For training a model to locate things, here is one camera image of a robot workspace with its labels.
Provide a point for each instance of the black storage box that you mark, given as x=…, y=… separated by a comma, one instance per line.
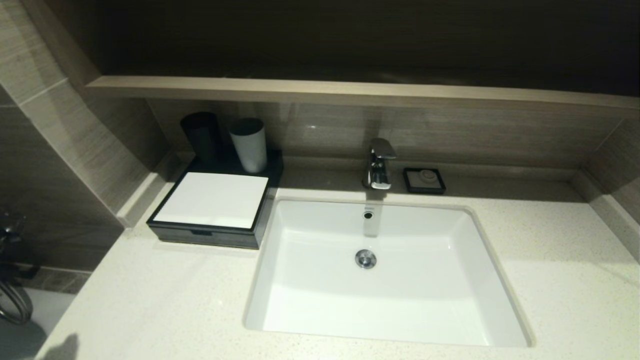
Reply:
x=272, y=170

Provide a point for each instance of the chrome faucet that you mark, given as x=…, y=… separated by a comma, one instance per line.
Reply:
x=378, y=170

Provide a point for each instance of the white cup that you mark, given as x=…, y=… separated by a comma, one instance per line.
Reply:
x=249, y=149

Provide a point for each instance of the chrome drain plug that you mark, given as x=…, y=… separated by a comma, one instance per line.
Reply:
x=365, y=259

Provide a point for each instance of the black square soap dish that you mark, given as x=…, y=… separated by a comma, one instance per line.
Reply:
x=414, y=184

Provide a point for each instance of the round white soap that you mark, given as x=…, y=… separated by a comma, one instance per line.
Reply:
x=426, y=175

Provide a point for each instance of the black cup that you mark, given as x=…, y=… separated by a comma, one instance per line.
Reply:
x=200, y=135

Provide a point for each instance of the white sink basin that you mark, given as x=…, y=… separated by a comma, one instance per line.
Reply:
x=425, y=280

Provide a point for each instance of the wooden wall shelf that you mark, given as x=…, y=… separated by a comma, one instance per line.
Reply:
x=350, y=91

